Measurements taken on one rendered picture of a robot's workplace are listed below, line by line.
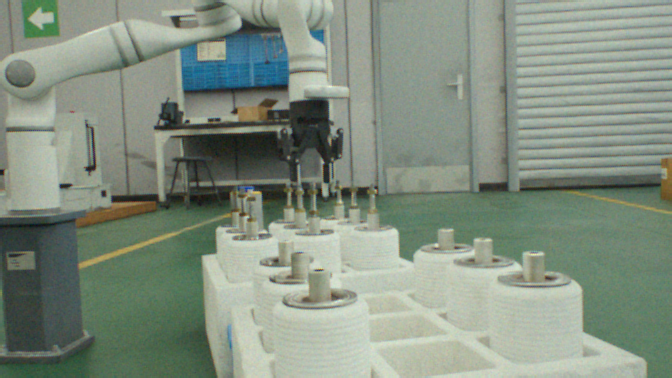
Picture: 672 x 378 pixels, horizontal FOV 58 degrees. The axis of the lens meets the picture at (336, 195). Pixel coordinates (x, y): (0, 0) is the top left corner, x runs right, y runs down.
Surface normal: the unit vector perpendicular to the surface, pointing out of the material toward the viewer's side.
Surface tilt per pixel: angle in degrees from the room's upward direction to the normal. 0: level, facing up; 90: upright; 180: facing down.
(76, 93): 90
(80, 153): 90
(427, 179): 90
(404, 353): 90
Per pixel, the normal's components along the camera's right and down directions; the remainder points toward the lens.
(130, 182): -0.11, 0.07
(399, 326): 0.22, 0.05
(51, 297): 0.62, 0.02
